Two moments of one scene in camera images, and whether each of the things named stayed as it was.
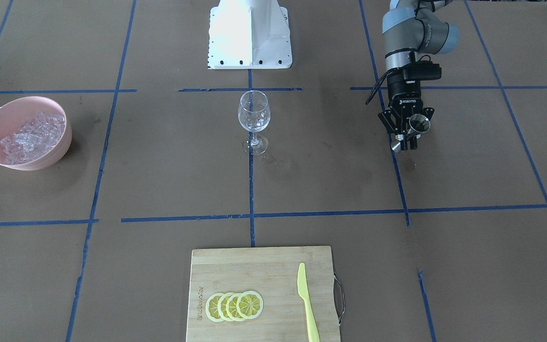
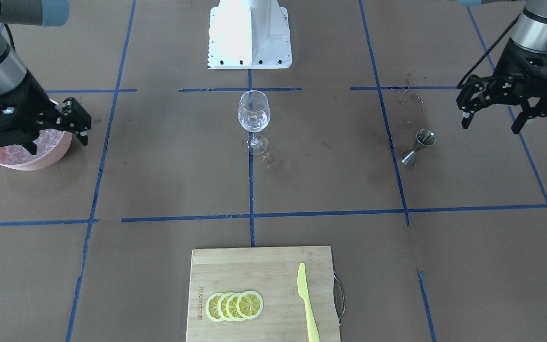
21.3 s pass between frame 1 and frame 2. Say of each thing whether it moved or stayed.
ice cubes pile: stayed
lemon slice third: stayed
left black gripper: moved
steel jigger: moved
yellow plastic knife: stayed
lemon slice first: stayed
